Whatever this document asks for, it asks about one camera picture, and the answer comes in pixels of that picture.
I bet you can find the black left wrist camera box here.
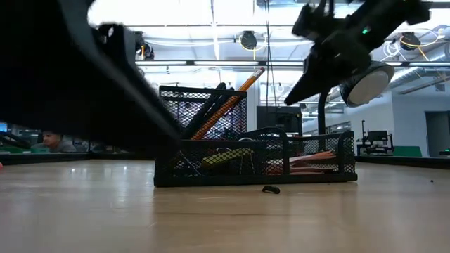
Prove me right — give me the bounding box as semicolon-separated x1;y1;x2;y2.
97;22;137;73

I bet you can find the pink paper pad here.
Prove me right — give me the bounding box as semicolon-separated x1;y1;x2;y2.
266;150;339;176

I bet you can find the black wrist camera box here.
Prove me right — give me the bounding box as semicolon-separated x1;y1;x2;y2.
291;0;349;40
97;22;137;73

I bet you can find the green board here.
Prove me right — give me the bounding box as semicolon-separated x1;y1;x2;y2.
392;145;423;158

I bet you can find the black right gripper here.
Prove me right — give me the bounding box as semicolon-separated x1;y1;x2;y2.
283;30;373;106

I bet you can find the green plastic bin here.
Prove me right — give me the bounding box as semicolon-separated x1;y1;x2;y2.
0;145;44;155

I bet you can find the background robot station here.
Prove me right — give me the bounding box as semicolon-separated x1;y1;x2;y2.
356;120;395;156

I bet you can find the black mesh desk organizer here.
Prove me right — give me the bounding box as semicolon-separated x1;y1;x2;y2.
153;84;359;188

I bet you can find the seated person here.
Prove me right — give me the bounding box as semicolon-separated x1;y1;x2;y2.
33;131;77;154

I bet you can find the black background monitor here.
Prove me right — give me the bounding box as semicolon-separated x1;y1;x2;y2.
256;105;304;136

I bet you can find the thin black hanging cable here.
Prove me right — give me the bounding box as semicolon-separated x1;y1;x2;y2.
264;0;274;107

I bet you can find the black ceiling cord reel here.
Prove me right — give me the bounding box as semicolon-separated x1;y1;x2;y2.
239;30;259;51
135;30;156;61
399;31;422;51

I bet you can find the orange pencil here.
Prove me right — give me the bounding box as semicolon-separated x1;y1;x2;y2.
191;67;266;141

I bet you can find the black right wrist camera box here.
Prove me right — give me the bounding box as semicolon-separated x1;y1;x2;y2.
291;0;349;40

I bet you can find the yellow-green June Gold eraser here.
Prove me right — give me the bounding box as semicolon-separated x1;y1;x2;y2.
200;147;255;171

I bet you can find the black table frame rail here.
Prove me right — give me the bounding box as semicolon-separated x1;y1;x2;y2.
0;151;450;171

